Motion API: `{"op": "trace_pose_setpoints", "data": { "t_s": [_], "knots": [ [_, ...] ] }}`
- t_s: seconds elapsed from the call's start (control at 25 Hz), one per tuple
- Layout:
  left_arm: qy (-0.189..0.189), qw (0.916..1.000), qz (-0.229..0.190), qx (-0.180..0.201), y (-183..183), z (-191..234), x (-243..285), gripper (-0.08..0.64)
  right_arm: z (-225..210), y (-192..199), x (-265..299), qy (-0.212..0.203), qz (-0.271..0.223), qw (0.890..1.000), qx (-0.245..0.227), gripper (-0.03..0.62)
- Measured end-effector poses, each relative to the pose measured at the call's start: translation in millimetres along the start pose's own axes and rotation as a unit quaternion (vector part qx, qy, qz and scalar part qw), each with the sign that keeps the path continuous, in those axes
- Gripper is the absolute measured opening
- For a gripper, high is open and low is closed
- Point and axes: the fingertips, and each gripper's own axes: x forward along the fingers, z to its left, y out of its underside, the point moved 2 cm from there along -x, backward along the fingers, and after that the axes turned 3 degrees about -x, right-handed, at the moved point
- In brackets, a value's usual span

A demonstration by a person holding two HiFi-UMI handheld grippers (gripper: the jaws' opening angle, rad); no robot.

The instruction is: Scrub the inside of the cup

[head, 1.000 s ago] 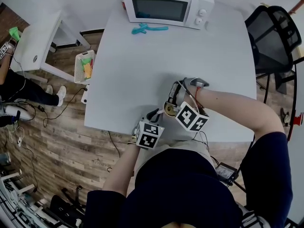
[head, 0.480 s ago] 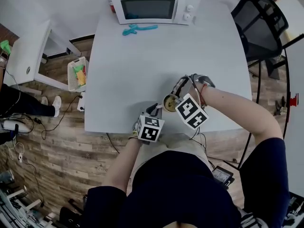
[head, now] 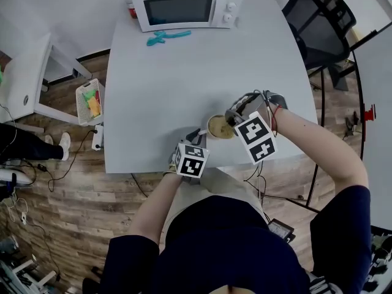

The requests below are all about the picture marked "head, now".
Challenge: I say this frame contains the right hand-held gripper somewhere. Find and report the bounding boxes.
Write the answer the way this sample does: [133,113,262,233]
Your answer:
[224,89,289,165]

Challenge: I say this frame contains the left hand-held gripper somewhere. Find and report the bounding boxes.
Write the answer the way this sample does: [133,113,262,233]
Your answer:
[168,128,211,186]

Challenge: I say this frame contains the tan scrubbing sponge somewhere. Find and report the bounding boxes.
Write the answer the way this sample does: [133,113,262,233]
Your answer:
[216,122,235,138]

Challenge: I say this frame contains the beige cup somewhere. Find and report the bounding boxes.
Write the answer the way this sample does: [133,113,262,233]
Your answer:
[206,114,237,141]

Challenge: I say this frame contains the person's right forearm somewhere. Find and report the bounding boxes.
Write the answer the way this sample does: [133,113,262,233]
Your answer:
[269,105,370,197]

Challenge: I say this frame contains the person's left forearm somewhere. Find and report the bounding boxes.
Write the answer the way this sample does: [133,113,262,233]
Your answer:
[127,170,184,245]

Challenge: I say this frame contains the person's beige trousers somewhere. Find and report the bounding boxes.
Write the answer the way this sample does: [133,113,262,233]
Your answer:
[159,166,268,248]

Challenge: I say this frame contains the teal plastic toy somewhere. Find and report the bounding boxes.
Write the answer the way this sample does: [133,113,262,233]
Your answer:
[146,29,192,47]

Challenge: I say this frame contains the white power strip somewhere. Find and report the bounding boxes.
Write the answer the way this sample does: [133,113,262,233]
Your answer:
[91,124,105,152]

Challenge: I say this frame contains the white plastic basket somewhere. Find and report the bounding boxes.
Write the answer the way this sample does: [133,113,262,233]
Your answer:
[75,78,105,126]

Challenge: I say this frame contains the black power adapter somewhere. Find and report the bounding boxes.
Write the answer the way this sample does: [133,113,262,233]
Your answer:
[267,218,296,244]

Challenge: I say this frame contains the small black tool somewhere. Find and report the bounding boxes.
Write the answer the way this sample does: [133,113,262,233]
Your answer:
[343,111,361,138]

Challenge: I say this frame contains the white microwave oven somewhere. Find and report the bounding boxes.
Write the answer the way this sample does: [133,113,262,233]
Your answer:
[131,0,246,34]

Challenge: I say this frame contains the person's dark blue shirt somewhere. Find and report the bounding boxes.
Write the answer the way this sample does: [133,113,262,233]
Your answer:
[81,184,373,294]

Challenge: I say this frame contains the black mesh office chair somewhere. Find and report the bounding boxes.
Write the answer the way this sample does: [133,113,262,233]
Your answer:
[281,0,358,92]

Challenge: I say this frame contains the red plastic clamp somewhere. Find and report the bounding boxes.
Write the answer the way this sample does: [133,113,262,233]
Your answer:
[363,104,377,123]

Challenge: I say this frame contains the red-capped plastic bottle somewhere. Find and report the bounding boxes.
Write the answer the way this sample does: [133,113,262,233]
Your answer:
[122,0,138,20]

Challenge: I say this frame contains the white side desk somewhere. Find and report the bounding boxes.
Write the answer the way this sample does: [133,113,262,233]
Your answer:
[0,32,93,124]

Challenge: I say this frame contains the red string bracelet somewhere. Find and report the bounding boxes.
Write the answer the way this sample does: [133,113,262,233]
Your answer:
[269,104,282,134]

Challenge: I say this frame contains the thin gripper cable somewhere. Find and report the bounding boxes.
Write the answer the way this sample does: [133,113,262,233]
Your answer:
[243,162,268,223]

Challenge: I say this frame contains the black power cable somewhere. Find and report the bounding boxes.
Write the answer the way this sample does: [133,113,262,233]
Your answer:
[36,129,97,193]

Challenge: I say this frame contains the white desk with black frame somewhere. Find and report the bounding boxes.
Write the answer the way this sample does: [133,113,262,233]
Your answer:
[305,21,392,230]

